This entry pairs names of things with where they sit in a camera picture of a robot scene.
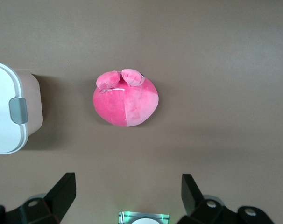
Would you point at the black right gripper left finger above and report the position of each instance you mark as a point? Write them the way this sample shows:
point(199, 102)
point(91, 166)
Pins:
point(59, 193)

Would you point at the white box lid grey clips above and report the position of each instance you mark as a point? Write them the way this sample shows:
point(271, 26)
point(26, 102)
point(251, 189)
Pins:
point(3, 105)

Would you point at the pink plush toy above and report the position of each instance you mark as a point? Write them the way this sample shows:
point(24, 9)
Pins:
point(126, 102)

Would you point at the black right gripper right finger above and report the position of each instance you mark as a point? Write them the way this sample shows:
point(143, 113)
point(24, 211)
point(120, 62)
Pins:
point(190, 193)

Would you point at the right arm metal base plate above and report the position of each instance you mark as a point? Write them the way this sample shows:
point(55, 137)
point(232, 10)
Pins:
point(125, 217)

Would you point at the brown table cover sheet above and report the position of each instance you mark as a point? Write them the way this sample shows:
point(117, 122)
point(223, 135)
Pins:
point(202, 70)

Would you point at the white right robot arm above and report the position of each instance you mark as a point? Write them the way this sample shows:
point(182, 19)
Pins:
point(145, 221)

